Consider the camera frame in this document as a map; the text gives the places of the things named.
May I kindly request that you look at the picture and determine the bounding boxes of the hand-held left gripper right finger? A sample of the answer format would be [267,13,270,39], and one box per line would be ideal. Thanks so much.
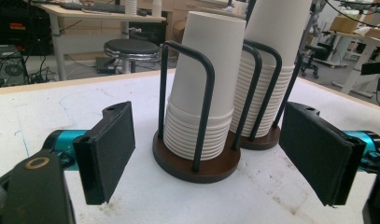
[278,101,380,207]

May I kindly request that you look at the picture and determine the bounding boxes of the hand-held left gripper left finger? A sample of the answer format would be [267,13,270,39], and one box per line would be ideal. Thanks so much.
[42,101,136,206]

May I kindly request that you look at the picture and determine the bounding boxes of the brown cup holder black wire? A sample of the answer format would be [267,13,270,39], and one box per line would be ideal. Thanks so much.
[152,40,263,185]
[229,38,304,151]

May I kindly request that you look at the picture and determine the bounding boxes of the tall stack of white cups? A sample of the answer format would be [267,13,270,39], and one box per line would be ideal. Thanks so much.
[229,0,313,139]

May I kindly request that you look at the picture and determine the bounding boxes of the short stack of white cups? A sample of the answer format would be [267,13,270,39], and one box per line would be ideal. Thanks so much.
[162,10,247,162]

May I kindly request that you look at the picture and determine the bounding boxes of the wooden table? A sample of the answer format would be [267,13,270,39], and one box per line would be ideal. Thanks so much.
[0,68,380,113]

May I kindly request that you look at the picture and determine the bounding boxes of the white foam mat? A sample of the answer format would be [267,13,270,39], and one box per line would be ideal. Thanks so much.
[0,72,380,224]

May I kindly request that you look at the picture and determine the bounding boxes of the black office chair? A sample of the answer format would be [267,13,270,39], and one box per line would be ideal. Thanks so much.
[299,44,327,79]

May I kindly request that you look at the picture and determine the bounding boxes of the black round stool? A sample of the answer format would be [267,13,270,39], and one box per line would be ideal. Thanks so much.
[103,38,162,75]

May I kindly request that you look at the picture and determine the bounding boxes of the black computer tower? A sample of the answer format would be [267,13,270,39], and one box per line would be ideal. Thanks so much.
[0,44,28,89]

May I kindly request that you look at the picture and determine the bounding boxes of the cardboard box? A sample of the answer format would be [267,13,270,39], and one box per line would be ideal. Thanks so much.
[329,14,359,35]

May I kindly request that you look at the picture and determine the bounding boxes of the wooden desk white legs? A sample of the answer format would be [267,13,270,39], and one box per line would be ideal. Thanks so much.
[37,2,167,82]

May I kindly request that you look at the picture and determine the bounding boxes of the black keyboard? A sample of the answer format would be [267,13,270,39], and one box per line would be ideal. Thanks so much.
[60,1,148,17]

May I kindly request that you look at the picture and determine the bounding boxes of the black case red label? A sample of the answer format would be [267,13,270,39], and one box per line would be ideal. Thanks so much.
[0,0,54,56]

